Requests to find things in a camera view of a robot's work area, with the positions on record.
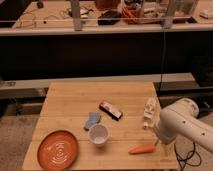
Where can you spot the orange pepper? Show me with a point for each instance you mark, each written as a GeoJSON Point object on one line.
{"type": "Point", "coordinates": [146, 148]}

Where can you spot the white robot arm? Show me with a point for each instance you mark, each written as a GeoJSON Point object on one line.
{"type": "Point", "coordinates": [180, 117]}

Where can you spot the blue cloth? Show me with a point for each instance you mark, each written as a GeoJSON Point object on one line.
{"type": "Point", "coordinates": [94, 118]}

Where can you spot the white paper cup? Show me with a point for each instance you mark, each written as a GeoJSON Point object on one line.
{"type": "Point", "coordinates": [98, 135]}

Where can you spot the white tube bottle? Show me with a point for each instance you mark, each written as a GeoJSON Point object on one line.
{"type": "Point", "coordinates": [149, 111]}

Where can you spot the black bag on bench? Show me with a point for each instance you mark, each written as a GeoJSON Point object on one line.
{"type": "Point", "coordinates": [110, 17]}

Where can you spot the orange tool on bench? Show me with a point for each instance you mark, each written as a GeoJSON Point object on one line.
{"type": "Point", "coordinates": [130, 15]}

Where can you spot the orange plate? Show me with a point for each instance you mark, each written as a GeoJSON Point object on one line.
{"type": "Point", "coordinates": [57, 151]}

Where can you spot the black power box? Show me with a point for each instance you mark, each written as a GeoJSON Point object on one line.
{"type": "Point", "coordinates": [204, 109]}

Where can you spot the left metal post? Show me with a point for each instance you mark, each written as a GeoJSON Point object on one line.
{"type": "Point", "coordinates": [75, 8]}

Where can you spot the metal post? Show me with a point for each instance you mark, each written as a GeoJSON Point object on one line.
{"type": "Point", "coordinates": [169, 15]}
{"type": "Point", "coordinates": [75, 8]}

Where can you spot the right metal post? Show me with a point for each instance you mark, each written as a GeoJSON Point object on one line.
{"type": "Point", "coordinates": [169, 15]}

